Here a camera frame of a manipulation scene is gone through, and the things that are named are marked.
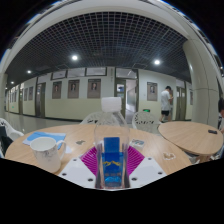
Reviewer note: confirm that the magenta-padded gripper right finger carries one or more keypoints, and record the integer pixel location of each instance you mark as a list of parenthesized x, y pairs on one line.
[(146, 170)]

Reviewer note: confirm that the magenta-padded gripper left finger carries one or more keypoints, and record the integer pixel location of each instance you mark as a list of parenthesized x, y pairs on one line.
[(76, 170)]

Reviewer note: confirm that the clear water bottle blue label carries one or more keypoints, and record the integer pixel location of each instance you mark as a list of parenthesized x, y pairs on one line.
[(112, 150)]

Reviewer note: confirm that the small sticker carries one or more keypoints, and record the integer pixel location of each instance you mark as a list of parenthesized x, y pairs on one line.
[(137, 143), (80, 142), (169, 155)]

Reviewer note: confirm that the white ceramic mug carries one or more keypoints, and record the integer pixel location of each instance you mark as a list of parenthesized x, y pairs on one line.
[(46, 155)]

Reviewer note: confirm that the light blue paper sheet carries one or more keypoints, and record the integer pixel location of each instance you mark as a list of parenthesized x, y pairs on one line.
[(43, 136)]

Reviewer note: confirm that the round wooden side table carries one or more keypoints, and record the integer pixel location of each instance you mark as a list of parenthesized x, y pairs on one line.
[(190, 136)]

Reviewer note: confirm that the person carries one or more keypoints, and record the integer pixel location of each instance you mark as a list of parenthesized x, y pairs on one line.
[(165, 101), (221, 113)]

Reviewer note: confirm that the small black phone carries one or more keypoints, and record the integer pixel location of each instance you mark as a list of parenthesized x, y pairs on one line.
[(212, 131)]

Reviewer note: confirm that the brown wooden door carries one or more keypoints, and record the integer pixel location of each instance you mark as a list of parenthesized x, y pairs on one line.
[(40, 100)]

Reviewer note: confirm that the round ceiling lights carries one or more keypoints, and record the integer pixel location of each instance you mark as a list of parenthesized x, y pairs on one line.
[(74, 57)]

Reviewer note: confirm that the framed wall portraits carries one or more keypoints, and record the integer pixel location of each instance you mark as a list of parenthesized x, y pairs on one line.
[(94, 88)]

